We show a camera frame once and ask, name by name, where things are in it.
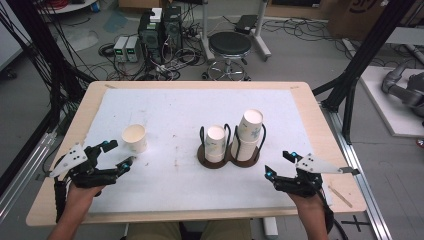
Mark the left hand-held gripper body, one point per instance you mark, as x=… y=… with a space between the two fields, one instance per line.
x=86 y=173

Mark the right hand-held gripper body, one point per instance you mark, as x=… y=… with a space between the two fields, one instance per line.
x=306 y=183

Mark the white printed paper cup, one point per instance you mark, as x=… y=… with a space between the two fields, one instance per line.
x=135 y=140

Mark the stack of white paper cups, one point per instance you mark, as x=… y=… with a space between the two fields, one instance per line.
x=215 y=143
x=248 y=146

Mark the person's right hand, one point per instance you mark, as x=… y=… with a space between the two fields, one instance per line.
x=310 y=203

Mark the person's left hand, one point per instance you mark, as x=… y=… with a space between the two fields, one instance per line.
x=81 y=196

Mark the thin wooden stick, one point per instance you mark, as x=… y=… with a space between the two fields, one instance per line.
x=340 y=196

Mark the white table leg foot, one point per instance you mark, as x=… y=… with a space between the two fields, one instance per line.
x=270 y=228

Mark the white table mat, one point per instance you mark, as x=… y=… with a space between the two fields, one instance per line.
x=180 y=186

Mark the person's khaki trousers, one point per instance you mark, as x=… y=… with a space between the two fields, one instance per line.
x=150 y=231

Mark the grey bench power supply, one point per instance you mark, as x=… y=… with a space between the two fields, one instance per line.
x=132 y=48
x=120 y=48

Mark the white floor platform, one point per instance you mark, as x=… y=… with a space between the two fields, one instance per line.
x=386 y=110

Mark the black computer tower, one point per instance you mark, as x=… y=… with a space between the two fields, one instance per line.
x=172 y=31
x=150 y=36

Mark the white metal stand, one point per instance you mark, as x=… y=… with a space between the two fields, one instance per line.
x=260 y=36

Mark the black round stool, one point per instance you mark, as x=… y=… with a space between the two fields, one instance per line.
x=230 y=43

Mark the black flat device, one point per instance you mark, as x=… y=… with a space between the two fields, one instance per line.
x=246 y=23

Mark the brown cardboard box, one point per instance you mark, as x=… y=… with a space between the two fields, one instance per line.
x=360 y=15

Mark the aluminium floor rail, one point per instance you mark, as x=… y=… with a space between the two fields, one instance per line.
x=363 y=186
x=23 y=180

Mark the black metal frame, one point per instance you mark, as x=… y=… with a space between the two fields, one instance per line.
x=50 y=66
x=360 y=63

